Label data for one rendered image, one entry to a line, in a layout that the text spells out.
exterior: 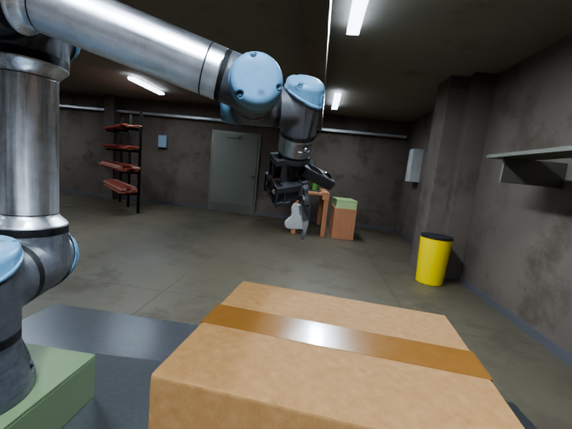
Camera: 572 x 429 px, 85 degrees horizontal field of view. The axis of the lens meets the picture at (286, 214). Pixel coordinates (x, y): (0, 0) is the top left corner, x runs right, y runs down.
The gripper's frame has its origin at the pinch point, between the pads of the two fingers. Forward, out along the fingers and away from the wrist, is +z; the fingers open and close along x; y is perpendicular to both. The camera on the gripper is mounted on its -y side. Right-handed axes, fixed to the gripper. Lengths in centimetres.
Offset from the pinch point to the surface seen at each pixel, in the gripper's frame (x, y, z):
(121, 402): 21, 45, 16
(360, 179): -461, -487, 373
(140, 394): 21.0, 41.3, 17.5
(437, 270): -85, -291, 235
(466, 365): 48, 7, -23
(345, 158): -509, -459, 336
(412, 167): -336, -497, 263
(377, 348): 43, 14, -22
